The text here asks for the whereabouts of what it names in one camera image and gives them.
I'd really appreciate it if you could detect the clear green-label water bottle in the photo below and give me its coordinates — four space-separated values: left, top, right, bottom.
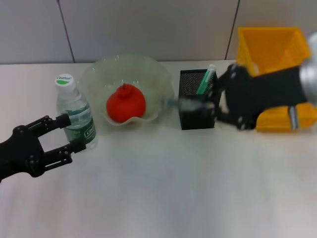
54 73 99 151

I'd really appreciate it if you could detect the black mesh pen holder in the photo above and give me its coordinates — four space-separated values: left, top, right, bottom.
177 69 223 131

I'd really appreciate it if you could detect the right wrist silver connector plug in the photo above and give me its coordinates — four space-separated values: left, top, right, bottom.
288 105 302 130

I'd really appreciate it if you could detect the green glass fruit bowl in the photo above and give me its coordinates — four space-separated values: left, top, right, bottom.
78 53 174 128

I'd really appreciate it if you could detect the yellow plastic bin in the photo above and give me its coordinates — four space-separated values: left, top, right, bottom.
236 26 317 133

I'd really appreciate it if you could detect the red-orange fruit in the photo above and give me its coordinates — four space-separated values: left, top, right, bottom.
106 83 147 124

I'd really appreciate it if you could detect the grey glitter pen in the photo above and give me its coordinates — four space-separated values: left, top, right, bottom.
160 97 215 111

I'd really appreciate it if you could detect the green pen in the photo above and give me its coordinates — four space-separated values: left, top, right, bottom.
195 63 217 96

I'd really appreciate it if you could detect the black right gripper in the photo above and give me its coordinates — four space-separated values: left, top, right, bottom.
209 63 308 131

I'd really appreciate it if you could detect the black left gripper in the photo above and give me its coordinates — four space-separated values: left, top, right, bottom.
0 114 87 183

